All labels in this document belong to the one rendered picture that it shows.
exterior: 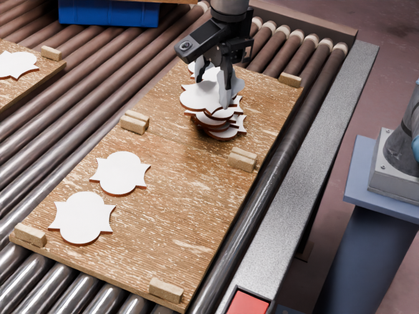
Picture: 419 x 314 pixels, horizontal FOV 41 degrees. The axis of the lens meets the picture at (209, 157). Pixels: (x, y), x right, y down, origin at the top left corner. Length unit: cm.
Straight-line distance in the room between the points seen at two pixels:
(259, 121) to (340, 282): 54
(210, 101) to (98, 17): 67
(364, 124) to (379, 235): 185
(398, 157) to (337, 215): 128
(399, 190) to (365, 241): 20
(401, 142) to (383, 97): 224
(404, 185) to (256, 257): 45
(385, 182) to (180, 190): 50
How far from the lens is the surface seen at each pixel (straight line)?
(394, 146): 139
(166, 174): 120
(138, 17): 178
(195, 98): 121
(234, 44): 115
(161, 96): 144
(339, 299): 170
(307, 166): 133
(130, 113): 132
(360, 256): 157
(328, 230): 254
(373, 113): 343
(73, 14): 177
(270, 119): 142
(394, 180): 138
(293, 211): 121
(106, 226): 107
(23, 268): 105
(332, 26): 195
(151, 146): 127
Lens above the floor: 172
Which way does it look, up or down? 39 degrees down
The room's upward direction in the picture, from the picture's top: 9 degrees clockwise
